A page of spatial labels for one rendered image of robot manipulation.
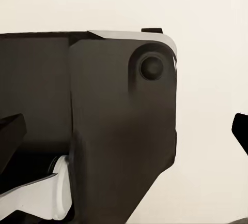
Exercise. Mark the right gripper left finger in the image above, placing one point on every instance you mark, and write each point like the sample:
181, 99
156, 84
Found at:
12, 131

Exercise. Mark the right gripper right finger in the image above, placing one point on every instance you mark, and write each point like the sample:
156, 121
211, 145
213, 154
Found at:
240, 130

